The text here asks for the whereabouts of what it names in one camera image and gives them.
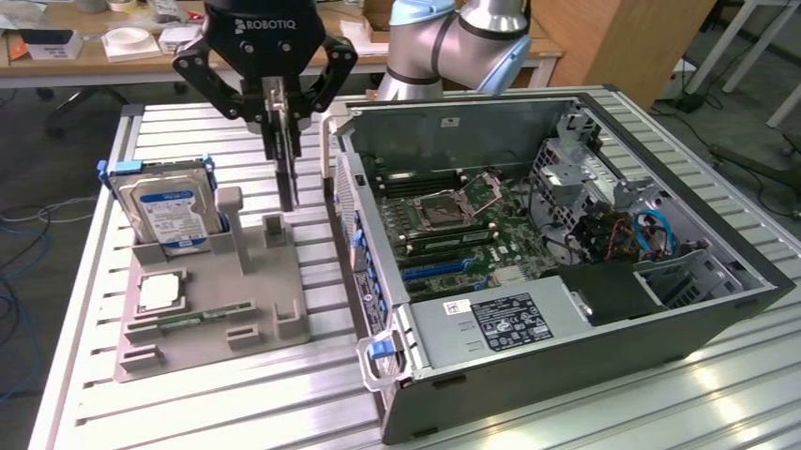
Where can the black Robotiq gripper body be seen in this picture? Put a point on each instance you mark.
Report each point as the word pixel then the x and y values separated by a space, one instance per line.
pixel 263 33

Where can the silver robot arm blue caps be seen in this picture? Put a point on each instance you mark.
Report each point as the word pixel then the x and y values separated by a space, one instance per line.
pixel 426 51

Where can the white paper sheet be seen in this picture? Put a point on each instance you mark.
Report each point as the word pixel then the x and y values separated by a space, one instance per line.
pixel 368 47

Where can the small white box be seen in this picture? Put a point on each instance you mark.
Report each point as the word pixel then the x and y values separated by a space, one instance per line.
pixel 172 36

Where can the brown cardboard box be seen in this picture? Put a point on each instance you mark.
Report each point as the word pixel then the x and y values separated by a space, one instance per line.
pixel 375 19

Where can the white tape roll box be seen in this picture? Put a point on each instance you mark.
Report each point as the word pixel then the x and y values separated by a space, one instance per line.
pixel 128 44

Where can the black chair base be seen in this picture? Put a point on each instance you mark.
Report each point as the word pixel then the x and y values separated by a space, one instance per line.
pixel 77 96

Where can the wooden desk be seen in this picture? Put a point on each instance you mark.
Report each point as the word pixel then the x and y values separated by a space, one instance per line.
pixel 75 68

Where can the grey cup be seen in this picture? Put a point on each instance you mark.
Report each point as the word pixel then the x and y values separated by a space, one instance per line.
pixel 92 5

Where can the white box black lid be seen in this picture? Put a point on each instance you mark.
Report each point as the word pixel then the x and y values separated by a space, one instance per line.
pixel 53 49

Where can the hard disk with blue rails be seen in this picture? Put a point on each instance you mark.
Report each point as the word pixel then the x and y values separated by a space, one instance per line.
pixel 168 220

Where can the silver socket cover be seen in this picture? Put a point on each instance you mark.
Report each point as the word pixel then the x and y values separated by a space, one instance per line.
pixel 491 177

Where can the CPU socket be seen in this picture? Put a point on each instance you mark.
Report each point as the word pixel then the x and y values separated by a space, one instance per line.
pixel 444 211

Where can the metal disk bay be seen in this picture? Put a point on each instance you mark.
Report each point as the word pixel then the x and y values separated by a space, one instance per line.
pixel 566 175
pixel 687 281

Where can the green Dell motherboard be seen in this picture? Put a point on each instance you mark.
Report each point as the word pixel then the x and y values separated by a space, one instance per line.
pixel 500 234

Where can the grey plastic parts rack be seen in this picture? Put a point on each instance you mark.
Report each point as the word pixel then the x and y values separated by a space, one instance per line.
pixel 249 290

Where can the blue expansion slot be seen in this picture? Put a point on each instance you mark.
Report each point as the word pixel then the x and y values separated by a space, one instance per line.
pixel 436 270

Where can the silver CPU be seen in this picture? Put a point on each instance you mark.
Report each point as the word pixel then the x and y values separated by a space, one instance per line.
pixel 161 293

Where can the wooden cabinet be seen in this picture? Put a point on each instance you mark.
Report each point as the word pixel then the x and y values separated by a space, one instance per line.
pixel 626 47

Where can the green RAM stick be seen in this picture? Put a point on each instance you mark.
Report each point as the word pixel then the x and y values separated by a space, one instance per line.
pixel 191 318

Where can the silver chipset heatsink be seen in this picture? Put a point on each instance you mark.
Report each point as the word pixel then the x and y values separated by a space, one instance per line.
pixel 515 277

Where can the black power adapter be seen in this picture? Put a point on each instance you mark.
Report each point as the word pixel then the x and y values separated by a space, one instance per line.
pixel 687 103

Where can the grey power supply unit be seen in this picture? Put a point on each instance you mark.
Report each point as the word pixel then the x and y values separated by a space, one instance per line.
pixel 500 323

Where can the blue release latch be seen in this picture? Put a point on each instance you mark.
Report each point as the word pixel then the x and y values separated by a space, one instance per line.
pixel 379 350

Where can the black plastic shroud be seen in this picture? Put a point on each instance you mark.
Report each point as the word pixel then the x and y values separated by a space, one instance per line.
pixel 606 293

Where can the black floor stand base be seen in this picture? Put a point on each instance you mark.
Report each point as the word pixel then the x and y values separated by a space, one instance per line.
pixel 757 161

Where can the black open PC case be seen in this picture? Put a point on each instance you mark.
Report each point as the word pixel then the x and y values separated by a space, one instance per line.
pixel 563 375

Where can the white table frame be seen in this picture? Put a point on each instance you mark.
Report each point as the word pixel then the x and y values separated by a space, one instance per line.
pixel 721 47

